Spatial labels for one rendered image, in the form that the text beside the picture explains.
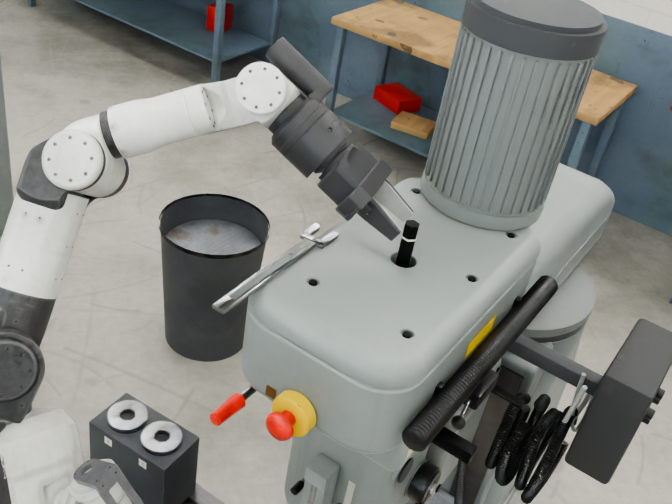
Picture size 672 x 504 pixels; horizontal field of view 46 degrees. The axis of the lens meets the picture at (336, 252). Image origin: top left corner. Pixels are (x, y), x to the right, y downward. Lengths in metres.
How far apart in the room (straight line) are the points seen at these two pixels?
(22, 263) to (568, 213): 1.03
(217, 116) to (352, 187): 0.22
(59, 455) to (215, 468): 2.12
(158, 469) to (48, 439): 0.68
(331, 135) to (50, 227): 0.38
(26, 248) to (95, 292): 2.94
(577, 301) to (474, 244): 0.60
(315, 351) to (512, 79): 0.46
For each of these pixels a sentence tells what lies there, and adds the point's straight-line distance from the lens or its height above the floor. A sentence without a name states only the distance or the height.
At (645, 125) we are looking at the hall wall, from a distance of 5.43.
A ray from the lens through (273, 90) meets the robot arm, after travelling 1.02.
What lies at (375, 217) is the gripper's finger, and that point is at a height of 1.96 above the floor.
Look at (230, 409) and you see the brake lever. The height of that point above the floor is 1.71.
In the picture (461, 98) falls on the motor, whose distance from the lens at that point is 1.18.
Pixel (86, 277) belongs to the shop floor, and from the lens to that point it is 4.12.
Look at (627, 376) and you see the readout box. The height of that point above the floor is 1.73.
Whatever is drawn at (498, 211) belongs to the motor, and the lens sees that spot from 1.22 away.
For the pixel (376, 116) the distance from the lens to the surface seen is 5.55.
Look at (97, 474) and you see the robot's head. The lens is 1.06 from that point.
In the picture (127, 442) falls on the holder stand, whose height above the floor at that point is 1.13.
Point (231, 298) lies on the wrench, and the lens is 0.98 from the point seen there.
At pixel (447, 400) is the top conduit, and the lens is 1.04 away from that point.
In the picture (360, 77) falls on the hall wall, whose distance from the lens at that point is 6.23.
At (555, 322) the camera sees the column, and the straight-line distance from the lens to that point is 1.67.
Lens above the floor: 2.51
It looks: 34 degrees down
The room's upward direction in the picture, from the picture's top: 11 degrees clockwise
